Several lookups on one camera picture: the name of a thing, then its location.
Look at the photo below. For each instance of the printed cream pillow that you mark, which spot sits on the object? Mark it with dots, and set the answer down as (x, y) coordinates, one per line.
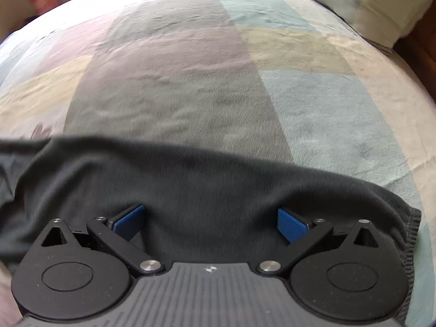
(374, 3)

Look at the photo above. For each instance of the dark grey pants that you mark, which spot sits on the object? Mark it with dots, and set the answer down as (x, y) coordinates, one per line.
(204, 184)

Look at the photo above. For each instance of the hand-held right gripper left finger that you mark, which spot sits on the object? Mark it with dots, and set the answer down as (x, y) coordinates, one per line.
(131, 221)

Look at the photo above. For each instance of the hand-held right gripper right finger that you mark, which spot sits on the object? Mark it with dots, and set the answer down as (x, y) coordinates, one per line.
(291, 224)

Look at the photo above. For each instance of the wooden headboard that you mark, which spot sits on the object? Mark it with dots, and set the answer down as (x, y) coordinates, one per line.
(422, 58)

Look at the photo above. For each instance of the patchwork bed sheet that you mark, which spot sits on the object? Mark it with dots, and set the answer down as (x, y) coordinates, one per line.
(187, 75)

